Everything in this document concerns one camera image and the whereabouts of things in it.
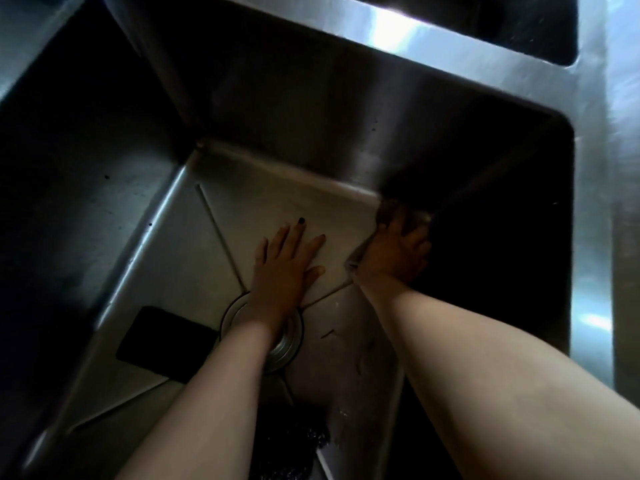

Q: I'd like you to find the black steel wool scourer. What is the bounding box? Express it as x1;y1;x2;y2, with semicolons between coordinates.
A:
249;402;332;480

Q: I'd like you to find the person's left hand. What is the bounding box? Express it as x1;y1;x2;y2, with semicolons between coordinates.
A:
247;217;327;328

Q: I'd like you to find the metal sink stopper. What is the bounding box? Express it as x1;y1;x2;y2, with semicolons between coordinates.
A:
218;292;306;377

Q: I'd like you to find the stainless steel double sink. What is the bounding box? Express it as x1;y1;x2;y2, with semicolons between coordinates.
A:
0;0;640;480

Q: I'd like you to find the person's right forearm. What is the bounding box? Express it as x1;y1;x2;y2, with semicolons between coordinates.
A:
357;274;640;480

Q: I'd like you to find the person's right hand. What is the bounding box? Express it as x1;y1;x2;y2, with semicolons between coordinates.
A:
355;204;433;295

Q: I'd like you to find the person's left forearm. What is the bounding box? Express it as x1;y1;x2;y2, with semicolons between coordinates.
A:
112;307;291;480

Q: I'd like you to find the black rectangular sponge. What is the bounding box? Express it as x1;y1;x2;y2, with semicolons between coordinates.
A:
115;305;221;385

